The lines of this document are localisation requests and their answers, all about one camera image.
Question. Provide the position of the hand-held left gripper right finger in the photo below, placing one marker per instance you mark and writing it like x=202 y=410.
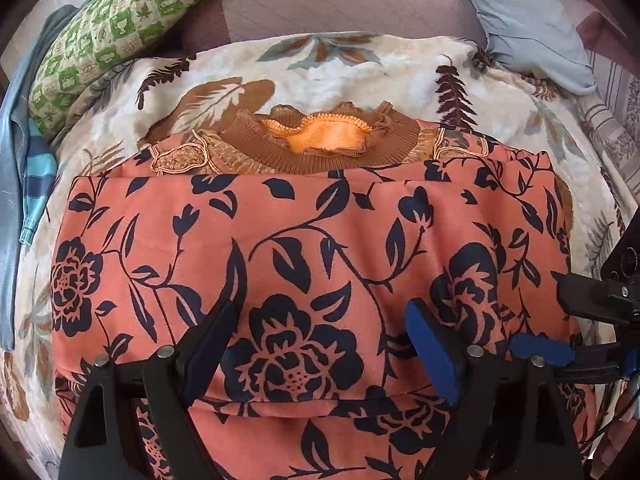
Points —
x=436 y=355

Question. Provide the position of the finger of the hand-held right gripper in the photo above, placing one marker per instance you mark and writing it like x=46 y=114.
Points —
x=587 y=296
x=542 y=351

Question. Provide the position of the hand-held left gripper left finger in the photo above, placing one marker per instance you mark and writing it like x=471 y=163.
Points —
x=212 y=355

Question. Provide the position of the orange floral sweater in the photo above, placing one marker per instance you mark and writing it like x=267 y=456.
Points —
x=320 y=240

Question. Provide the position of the striped floral bed cover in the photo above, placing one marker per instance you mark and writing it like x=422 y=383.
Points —
x=612 y=110

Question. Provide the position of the teal striped garment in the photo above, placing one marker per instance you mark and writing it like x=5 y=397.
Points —
x=40 y=180

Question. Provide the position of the grey-blue garment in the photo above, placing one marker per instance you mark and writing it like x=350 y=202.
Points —
x=15 y=170

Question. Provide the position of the light blue pillow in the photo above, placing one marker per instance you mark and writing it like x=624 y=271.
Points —
x=525 y=20

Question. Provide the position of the cream leaf-print blanket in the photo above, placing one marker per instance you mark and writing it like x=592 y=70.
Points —
x=350 y=75

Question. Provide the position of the green checkered pillow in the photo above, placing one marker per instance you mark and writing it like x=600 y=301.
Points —
x=130 y=25

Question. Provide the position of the mauve quilted bed sheet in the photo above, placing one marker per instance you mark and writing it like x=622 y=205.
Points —
x=350 y=0

